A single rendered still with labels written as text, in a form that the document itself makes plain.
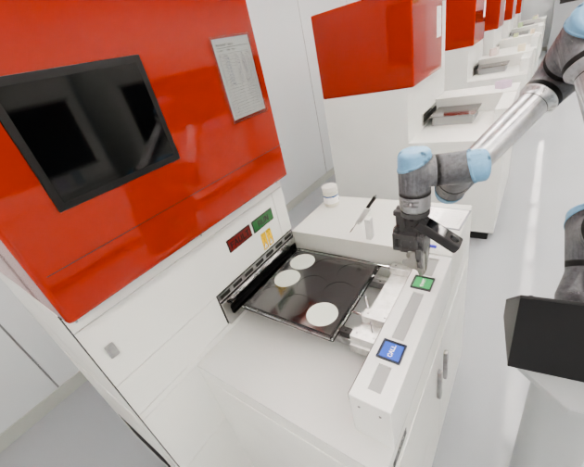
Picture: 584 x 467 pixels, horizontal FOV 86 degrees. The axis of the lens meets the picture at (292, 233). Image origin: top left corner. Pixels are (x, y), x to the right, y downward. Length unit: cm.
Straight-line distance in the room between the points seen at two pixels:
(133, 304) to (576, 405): 106
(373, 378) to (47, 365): 219
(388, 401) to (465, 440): 109
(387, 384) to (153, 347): 63
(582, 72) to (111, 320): 121
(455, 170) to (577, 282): 37
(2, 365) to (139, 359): 161
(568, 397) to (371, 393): 46
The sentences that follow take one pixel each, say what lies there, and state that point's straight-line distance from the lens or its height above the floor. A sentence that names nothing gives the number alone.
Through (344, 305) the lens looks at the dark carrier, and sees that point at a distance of 103.
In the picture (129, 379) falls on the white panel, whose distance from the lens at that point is 102.
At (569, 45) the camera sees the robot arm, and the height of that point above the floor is 149.
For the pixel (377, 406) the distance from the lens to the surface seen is 75.
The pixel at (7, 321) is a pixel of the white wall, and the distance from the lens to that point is 246.
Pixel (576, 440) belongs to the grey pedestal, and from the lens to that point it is 124.
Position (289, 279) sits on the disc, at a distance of 117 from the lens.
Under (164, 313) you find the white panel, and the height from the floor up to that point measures 106.
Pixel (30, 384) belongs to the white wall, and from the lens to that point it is 265.
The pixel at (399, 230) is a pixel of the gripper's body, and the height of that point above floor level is 115.
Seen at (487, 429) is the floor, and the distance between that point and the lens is 186.
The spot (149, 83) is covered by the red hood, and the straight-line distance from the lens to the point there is 86.
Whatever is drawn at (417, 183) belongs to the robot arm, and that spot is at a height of 129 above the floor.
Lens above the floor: 161
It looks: 29 degrees down
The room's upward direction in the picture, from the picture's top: 14 degrees counter-clockwise
